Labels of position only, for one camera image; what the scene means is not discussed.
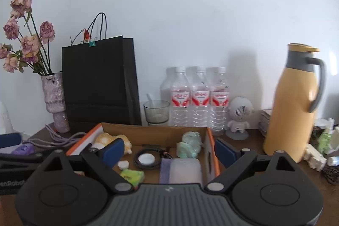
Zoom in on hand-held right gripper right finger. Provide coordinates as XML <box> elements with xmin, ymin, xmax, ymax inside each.
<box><xmin>206</xmin><ymin>138</ymin><xmax>302</xmax><ymax>194</ymax></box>

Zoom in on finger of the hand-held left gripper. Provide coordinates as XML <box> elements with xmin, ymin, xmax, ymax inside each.
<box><xmin>0</xmin><ymin>150</ymin><xmax>55</xmax><ymax>167</ymax></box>
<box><xmin>0</xmin><ymin>133</ymin><xmax>22</xmax><ymax>148</ymax></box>

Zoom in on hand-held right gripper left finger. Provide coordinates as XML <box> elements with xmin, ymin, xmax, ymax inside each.
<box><xmin>37</xmin><ymin>138</ymin><xmax>134</xmax><ymax>195</ymax></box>

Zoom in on yellow white plush toy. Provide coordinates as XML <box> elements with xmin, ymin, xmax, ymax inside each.
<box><xmin>94</xmin><ymin>133</ymin><xmax>133</xmax><ymax>155</ymax></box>

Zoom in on black braided cable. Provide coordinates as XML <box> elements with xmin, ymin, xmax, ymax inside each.
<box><xmin>134</xmin><ymin>145</ymin><xmax>174</xmax><ymax>170</ymax></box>

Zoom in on green tissue packet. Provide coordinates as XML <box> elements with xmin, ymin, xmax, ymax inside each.
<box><xmin>120</xmin><ymin>169</ymin><xmax>145</xmax><ymax>187</ymax></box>

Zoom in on iridescent green plastic bag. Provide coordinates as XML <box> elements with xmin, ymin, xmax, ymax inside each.
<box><xmin>177</xmin><ymin>132</ymin><xmax>202</xmax><ymax>159</ymax></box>

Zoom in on red cardboard box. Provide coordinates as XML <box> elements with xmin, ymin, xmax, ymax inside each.
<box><xmin>66</xmin><ymin>123</ymin><xmax>221</xmax><ymax>184</ymax></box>

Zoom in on translucent cotton swab box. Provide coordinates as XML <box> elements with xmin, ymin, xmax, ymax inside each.
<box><xmin>169</xmin><ymin>158</ymin><xmax>203</xmax><ymax>184</ymax></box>

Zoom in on purple drawstring pouch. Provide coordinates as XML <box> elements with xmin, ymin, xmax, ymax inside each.
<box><xmin>159</xmin><ymin>158</ymin><xmax>172</xmax><ymax>184</ymax></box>

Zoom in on purple tissue pack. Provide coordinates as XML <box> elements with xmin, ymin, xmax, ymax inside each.
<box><xmin>11</xmin><ymin>143</ymin><xmax>35</xmax><ymax>157</ymax></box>

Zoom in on white detergent bottle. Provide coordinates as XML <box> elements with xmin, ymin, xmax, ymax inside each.
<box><xmin>0</xmin><ymin>101</ymin><xmax>14</xmax><ymax>134</ymax></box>

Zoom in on white robot speaker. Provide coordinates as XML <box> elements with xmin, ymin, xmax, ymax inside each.
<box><xmin>226</xmin><ymin>97</ymin><xmax>255</xmax><ymax>140</ymax></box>

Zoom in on clear water bottle red label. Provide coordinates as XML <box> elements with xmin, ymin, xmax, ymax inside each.
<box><xmin>210</xmin><ymin>67</ymin><xmax>230</xmax><ymax>135</ymax></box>
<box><xmin>169</xmin><ymin>66</ymin><xmax>192</xmax><ymax>127</ymax></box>
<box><xmin>191</xmin><ymin>66</ymin><xmax>211</xmax><ymax>128</ymax></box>

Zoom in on glass cup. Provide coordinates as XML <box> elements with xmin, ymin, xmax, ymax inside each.
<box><xmin>144</xmin><ymin>100</ymin><xmax>170</xmax><ymax>126</ymax></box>

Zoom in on purple speckled vase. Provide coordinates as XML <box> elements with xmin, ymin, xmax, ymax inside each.
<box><xmin>41</xmin><ymin>72</ymin><xmax>71</xmax><ymax>134</ymax></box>

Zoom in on black paper bag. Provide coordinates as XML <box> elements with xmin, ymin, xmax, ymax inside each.
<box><xmin>62</xmin><ymin>13</ymin><xmax>142</xmax><ymax>131</ymax></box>

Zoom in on yellow thermos jug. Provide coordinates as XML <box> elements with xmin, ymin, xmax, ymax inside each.
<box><xmin>263</xmin><ymin>43</ymin><xmax>326</xmax><ymax>163</ymax></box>

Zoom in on white power strip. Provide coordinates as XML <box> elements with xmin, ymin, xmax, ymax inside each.
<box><xmin>303</xmin><ymin>144</ymin><xmax>327</xmax><ymax>171</ymax></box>

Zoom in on small black object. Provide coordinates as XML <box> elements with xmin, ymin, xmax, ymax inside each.
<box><xmin>313</xmin><ymin>123</ymin><xmax>327</xmax><ymax>138</ymax></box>

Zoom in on dried pink roses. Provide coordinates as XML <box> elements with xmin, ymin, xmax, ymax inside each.
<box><xmin>0</xmin><ymin>0</ymin><xmax>56</xmax><ymax>77</ymax></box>

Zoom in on green spray bottle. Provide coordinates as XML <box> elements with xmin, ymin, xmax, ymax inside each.
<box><xmin>316</xmin><ymin>119</ymin><xmax>335</xmax><ymax>155</ymax></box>

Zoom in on white chargers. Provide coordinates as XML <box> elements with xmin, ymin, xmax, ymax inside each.
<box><xmin>327</xmin><ymin>127</ymin><xmax>339</xmax><ymax>155</ymax></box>

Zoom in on pale purple cable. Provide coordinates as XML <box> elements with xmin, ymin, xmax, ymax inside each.
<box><xmin>28</xmin><ymin>124</ymin><xmax>88</xmax><ymax>147</ymax></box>

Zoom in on tangled black cable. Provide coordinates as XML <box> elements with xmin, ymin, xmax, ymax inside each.
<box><xmin>323</xmin><ymin>165</ymin><xmax>339</xmax><ymax>185</ymax></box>

